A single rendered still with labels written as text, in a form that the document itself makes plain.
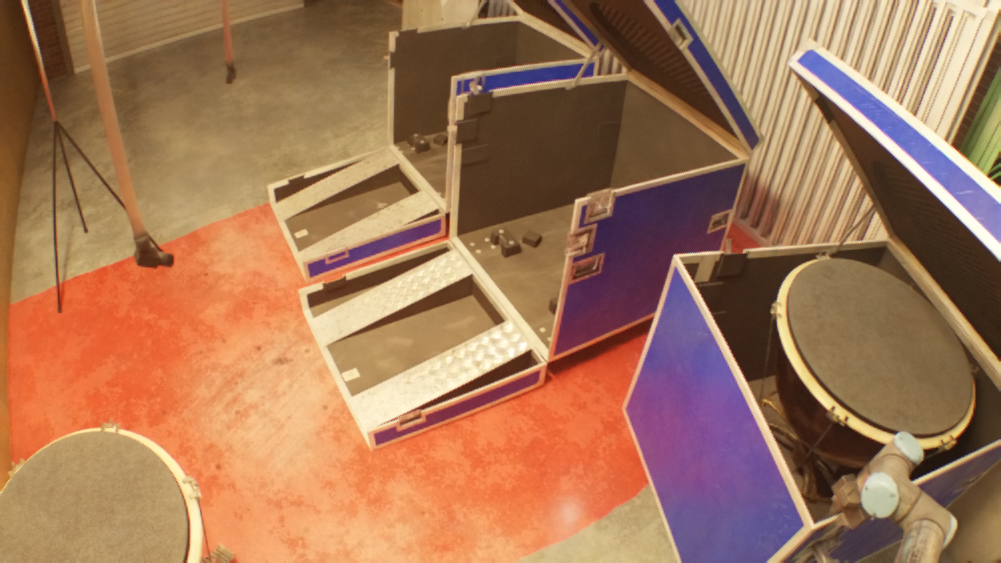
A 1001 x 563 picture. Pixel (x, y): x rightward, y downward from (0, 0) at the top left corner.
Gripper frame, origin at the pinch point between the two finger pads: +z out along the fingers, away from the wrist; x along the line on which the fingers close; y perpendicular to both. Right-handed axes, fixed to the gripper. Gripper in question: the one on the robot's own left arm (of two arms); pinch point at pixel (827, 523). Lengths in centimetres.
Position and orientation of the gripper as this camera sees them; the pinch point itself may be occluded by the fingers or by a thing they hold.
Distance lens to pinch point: 164.9
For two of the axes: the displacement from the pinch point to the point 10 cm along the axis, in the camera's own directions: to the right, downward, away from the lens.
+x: -1.9, -6.6, 7.3
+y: 9.5, 0.5, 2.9
